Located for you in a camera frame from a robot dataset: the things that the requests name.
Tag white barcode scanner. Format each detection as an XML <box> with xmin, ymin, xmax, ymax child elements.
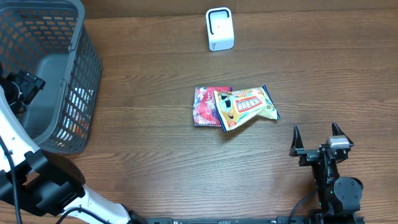
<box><xmin>205</xmin><ymin>7</ymin><xmax>234</xmax><ymax>52</ymax></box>

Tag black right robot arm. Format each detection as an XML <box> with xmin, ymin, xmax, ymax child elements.
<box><xmin>287</xmin><ymin>123</ymin><xmax>364</xmax><ymax>224</ymax></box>

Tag grey plastic mesh basket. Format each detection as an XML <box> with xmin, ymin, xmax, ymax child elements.
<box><xmin>1</xmin><ymin>0</ymin><xmax>102</xmax><ymax>154</ymax></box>

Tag yellow orange snack bag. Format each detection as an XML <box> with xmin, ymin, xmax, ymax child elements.
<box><xmin>213</xmin><ymin>85</ymin><xmax>280</xmax><ymax>132</ymax></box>

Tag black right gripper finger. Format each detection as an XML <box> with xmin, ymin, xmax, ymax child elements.
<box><xmin>331</xmin><ymin>122</ymin><xmax>354</xmax><ymax>146</ymax></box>
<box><xmin>289</xmin><ymin>125</ymin><xmax>304</xmax><ymax>157</ymax></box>

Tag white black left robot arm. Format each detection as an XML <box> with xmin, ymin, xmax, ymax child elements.
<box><xmin>1</xmin><ymin>70</ymin><xmax>144</xmax><ymax>223</ymax></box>

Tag red purple snack packet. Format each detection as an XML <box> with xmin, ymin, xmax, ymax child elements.
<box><xmin>193</xmin><ymin>86</ymin><xmax>232</xmax><ymax>127</ymax></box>

